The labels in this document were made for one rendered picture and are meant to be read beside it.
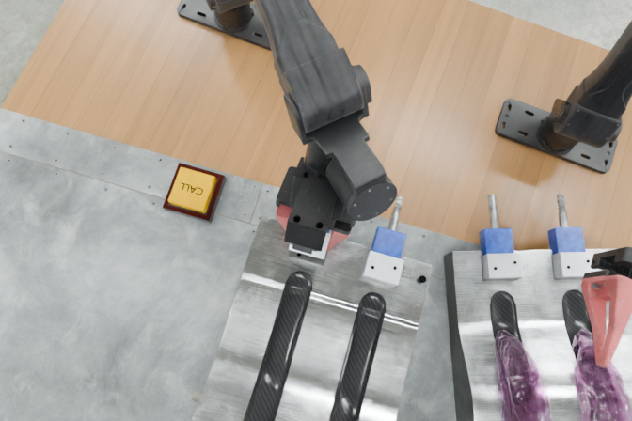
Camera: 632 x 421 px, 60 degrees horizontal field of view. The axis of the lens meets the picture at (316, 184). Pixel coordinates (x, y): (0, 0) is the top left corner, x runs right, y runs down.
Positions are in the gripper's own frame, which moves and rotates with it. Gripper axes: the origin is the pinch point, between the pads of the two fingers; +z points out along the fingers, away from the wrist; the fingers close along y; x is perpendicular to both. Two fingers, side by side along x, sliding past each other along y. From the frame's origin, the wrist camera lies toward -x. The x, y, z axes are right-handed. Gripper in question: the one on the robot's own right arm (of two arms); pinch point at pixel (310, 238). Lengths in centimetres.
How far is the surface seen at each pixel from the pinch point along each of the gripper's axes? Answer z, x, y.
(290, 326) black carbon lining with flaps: 10.9, -7.4, 0.4
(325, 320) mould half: 9.3, -5.9, 5.1
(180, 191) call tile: 6.6, 7.6, -22.4
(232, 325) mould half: 11.6, -9.4, -7.3
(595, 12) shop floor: 19, 151, 69
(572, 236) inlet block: -0.4, 14.2, 37.5
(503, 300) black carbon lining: 7.2, 4.9, 29.8
